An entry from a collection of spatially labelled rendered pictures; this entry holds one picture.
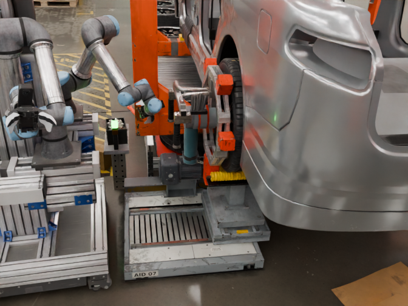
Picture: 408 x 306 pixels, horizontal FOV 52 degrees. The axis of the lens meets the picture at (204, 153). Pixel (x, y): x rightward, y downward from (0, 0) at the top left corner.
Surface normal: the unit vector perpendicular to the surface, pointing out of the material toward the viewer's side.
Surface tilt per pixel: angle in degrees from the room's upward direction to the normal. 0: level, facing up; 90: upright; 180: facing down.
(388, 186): 102
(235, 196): 90
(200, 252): 0
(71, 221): 0
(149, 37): 90
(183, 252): 0
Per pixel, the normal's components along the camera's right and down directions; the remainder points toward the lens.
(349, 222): -0.04, 0.63
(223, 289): 0.04, -0.87
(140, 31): 0.16, 0.48
